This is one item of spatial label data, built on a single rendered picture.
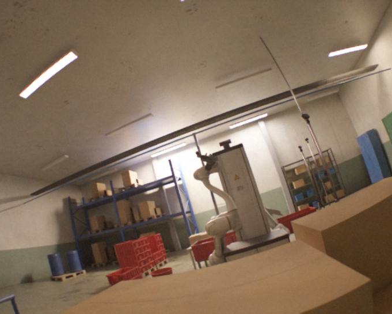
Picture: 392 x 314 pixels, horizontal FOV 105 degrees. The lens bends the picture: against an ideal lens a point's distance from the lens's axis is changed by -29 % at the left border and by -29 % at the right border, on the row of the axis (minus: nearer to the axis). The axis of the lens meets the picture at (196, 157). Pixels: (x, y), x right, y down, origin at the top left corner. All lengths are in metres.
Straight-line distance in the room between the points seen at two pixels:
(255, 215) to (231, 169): 0.54
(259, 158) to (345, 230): 8.11
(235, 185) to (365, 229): 1.65
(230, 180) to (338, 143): 7.78
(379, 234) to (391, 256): 0.11
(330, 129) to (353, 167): 1.86
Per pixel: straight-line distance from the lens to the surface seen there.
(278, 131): 9.04
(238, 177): 2.19
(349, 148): 9.73
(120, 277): 4.12
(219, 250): 2.12
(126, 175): 8.91
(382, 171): 8.63
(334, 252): 0.69
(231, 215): 1.84
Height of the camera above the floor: 1.20
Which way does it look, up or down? 15 degrees up
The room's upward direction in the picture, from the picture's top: 16 degrees counter-clockwise
